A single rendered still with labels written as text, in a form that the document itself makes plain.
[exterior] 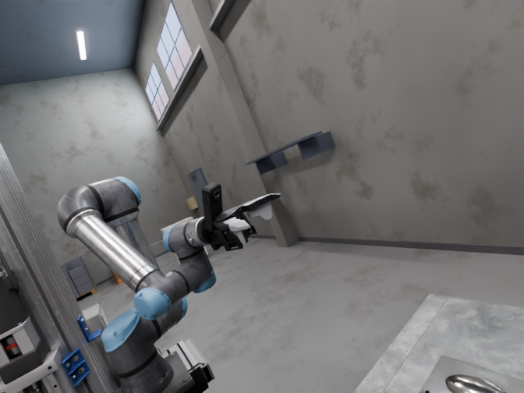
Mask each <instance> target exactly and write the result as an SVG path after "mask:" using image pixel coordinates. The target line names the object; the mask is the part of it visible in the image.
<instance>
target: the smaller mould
mask: <svg viewBox="0 0 524 393"><path fill-rule="evenodd" d="M420 393H524V381H522V380H519V379H517V378H514V377H510V376H508V375H504V374H500V373H498V372H495V371H492V370H488V369H485V368H482V367H480V366H476V365H473V364H471V363H466V362H463V361H461V360H458V359H454V358H451V357H448V356H444V355H441V357H440V359H439V360H438V361H437V364H436V366H435V367H434V369H433V370H432V372H431V374H430V376H429V377H428V378H427V381H426V382H425V384H424V386H423V387H422V389H421V390H420Z"/></svg>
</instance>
